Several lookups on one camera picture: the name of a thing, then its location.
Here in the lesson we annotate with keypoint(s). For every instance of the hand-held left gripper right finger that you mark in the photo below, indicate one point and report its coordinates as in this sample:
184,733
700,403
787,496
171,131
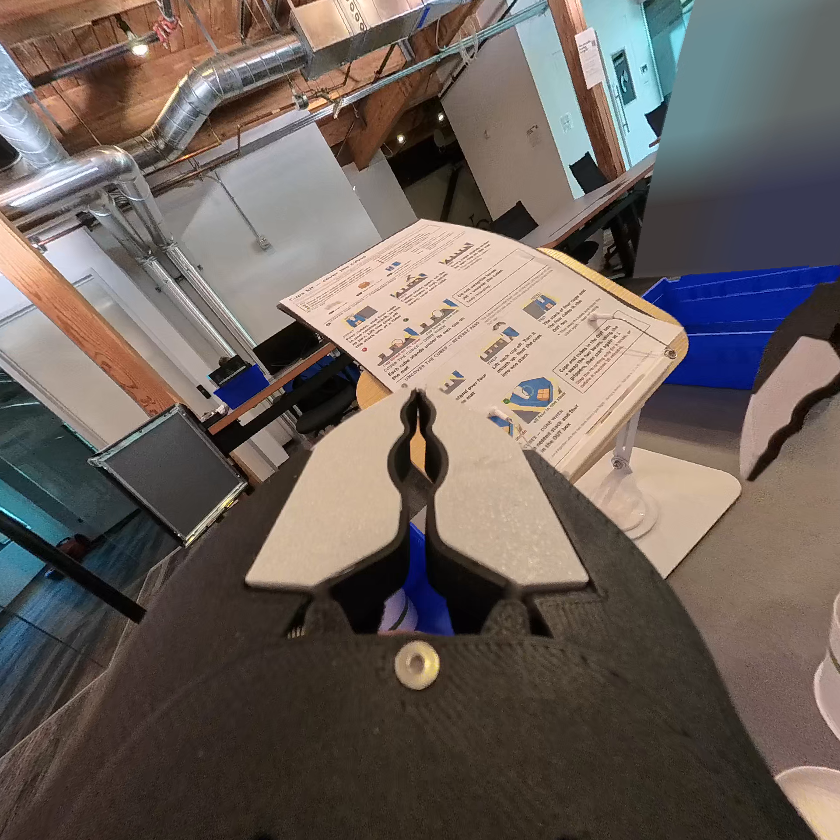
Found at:
505,518

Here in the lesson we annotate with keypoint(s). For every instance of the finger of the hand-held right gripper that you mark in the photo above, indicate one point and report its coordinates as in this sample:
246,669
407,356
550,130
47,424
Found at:
781,394

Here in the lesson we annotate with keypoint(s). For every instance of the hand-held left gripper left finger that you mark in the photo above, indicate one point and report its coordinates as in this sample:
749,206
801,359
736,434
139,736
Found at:
328,512

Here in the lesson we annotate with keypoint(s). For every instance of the blue plastic bin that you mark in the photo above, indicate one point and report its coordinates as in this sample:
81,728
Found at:
426,590
722,328

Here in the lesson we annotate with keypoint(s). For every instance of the wooden-top office desk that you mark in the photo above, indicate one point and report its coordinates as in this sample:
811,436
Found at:
282,387

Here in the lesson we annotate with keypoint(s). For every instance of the grey desk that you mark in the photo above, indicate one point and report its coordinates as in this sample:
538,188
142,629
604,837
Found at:
754,577

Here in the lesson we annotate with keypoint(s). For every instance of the long office desk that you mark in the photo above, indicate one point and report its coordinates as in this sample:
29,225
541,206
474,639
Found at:
590,203

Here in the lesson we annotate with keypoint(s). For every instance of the black office chair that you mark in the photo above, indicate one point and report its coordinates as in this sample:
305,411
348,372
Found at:
328,407
515,220
587,172

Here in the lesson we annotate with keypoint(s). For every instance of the clear suction cup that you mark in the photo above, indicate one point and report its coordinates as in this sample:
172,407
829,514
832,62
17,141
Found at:
623,502

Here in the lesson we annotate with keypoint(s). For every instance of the blue sheet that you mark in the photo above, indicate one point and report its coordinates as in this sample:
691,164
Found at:
243,387

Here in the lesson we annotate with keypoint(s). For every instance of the metal framed grey screen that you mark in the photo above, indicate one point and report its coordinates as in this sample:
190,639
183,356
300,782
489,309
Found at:
170,472

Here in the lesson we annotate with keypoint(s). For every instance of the black monitor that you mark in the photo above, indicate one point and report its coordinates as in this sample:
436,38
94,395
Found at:
285,348

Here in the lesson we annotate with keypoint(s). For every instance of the small black box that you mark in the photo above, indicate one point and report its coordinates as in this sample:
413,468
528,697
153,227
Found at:
226,375

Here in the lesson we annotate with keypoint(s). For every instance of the printed instruction sheet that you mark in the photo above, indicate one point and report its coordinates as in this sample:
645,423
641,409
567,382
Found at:
472,315

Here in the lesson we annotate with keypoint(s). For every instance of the silver ceiling pipes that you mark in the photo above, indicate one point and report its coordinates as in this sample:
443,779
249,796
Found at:
164,262

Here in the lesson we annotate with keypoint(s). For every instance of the wooden pillar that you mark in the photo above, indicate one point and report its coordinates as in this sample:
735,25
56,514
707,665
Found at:
590,85
79,308

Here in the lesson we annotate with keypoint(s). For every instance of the white paper notice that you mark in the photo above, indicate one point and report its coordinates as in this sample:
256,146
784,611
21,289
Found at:
589,58

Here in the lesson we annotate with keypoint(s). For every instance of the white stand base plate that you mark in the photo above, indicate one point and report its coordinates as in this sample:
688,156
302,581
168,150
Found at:
689,505

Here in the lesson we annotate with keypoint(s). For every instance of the black glass wall post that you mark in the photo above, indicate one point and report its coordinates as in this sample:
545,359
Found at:
72,568

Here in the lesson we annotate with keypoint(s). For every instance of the silver round duct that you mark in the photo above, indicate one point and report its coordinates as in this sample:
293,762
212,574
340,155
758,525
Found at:
59,170

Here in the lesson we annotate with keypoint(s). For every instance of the silver flexible duct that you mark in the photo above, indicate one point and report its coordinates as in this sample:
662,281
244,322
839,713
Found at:
210,92

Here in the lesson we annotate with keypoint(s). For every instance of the silver rectangular air duct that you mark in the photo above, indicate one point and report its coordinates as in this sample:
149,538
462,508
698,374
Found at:
367,26

